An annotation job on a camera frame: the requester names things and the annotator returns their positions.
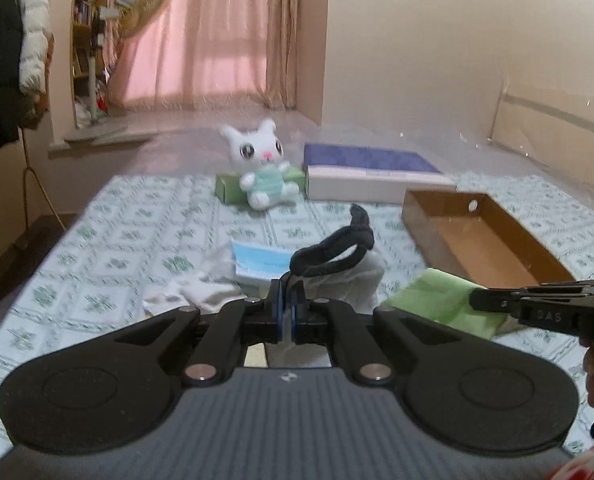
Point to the green patterned bed sheet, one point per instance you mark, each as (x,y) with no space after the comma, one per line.
(142,232)

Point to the blue face mask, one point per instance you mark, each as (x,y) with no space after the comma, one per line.
(257,264)

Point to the white cloth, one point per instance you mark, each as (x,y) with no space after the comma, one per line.
(213,284)

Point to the white puffer jacket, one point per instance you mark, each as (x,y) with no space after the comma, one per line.
(36,34)

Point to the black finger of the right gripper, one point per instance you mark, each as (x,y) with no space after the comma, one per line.
(494,300)

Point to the pink curtain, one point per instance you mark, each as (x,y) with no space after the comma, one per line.
(211,53)

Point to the wooden headboard in plastic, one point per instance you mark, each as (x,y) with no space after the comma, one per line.
(552,127)

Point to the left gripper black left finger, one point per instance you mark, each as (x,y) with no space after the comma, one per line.
(238,325)

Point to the black sock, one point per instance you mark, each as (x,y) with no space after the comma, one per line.
(343,250)

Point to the standing fan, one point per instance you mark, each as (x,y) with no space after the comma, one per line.
(112,25)

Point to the white bunny plush toy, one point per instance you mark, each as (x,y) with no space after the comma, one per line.
(259,158)

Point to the blue and white flat box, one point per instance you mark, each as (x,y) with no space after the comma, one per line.
(358,174)

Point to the brown cardboard tray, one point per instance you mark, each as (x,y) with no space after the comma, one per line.
(471,236)

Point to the green cardboard box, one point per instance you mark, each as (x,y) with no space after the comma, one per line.
(228,191)

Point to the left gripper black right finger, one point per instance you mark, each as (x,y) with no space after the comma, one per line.
(335,325)

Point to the light green cloth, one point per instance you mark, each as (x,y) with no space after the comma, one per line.
(444,298)

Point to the wooden bookshelf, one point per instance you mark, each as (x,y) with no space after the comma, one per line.
(83,46)

